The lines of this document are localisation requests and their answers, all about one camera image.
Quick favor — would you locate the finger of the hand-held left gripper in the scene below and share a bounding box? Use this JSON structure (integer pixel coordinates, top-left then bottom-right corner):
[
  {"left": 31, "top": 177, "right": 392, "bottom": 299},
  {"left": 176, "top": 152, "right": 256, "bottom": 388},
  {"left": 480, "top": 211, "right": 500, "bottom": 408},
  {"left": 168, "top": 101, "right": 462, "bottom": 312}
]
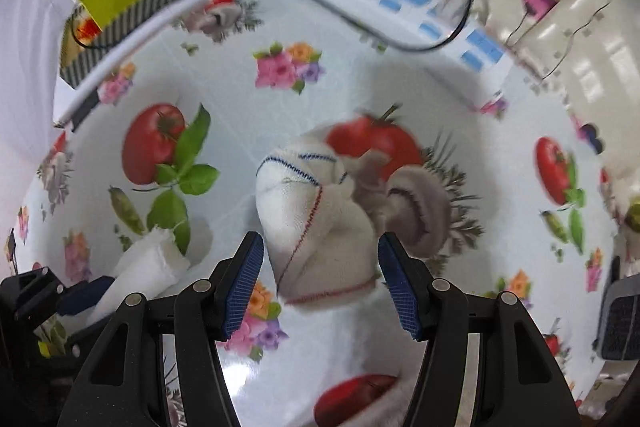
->
[{"left": 56, "top": 276, "right": 117, "bottom": 316}]

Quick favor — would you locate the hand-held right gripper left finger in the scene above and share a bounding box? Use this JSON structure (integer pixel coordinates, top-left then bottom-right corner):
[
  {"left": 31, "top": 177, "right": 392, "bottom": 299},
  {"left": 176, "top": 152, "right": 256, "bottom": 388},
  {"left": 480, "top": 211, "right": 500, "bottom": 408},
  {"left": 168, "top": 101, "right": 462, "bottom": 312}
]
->
[{"left": 57, "top": 231, "right": 266, "bottom": 427}]

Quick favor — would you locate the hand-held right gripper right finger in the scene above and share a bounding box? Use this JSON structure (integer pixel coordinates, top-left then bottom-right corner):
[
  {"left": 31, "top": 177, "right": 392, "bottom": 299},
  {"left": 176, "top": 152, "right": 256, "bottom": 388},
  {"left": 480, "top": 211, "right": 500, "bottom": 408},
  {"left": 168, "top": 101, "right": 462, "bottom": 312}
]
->
[{"left": 377, "top": 232, "right": 583, "bottom": 427}]

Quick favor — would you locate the white cloth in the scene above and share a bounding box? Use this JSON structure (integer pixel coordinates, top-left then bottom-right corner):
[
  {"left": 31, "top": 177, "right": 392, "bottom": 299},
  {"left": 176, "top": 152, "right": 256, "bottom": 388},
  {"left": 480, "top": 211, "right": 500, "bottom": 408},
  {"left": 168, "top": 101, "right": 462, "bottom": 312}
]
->
[{"left": 90, "top": 227, "right": 193, "bottom": 325}]

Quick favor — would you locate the white sock with red stitching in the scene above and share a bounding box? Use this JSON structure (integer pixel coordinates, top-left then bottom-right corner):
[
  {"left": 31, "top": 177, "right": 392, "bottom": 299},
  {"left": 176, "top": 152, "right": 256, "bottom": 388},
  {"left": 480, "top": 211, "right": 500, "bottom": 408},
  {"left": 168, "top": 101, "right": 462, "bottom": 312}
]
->
[{"left": 254, "top": 127, "right": 396, "bottom": 309}]

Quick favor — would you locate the floral printed tablecloth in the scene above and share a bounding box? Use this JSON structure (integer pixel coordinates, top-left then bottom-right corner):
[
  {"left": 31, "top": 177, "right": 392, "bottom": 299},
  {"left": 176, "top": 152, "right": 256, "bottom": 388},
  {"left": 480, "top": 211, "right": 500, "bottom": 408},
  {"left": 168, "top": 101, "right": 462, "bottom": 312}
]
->
[{"left": 10, "top": 0, "right": 637, "bottom": 427}]

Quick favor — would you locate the striped tray box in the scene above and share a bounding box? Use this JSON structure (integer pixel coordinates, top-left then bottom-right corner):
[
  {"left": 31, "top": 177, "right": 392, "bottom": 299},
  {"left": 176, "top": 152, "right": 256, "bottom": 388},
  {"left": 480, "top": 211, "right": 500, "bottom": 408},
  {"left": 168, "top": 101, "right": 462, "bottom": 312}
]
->
[{"left": 59, "top": 0, "right": 201, "bottom": 88}]

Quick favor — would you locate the white blue power strip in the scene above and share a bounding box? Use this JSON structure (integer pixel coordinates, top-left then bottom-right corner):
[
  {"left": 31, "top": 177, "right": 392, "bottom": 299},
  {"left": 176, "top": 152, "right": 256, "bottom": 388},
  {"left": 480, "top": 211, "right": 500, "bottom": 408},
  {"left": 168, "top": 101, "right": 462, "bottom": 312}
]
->
[{"left": 275, "top": 0, "right": 508, "bottom": 100}]

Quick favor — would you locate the striped curtain with hearts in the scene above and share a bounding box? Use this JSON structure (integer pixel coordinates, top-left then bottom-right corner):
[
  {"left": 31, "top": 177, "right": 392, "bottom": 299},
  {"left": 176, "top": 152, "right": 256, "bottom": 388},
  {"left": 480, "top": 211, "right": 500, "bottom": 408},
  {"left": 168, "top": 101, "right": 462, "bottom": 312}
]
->
[{"left": 400, "top": 0, "right": 640, "bottom": 208}]

